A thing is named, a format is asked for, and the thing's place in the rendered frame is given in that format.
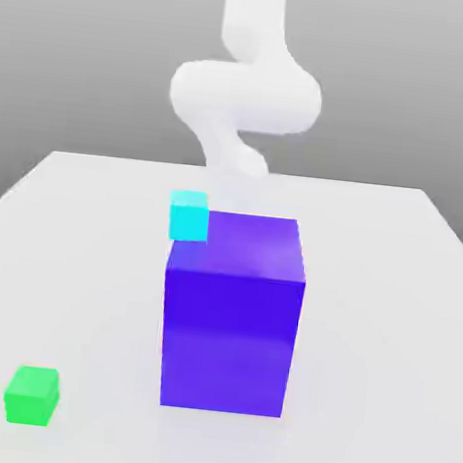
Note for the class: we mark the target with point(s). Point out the small cyan cube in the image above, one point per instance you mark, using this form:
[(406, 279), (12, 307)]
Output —
[(188, 219)]

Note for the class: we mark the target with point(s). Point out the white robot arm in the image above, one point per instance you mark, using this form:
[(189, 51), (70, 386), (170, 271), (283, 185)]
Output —
[(245, 96)]

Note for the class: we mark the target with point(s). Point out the large purple box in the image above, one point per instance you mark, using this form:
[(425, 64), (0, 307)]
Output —
[(228, 335)]

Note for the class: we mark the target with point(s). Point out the small green cube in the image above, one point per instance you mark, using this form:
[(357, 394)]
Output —
[(31, 397)]

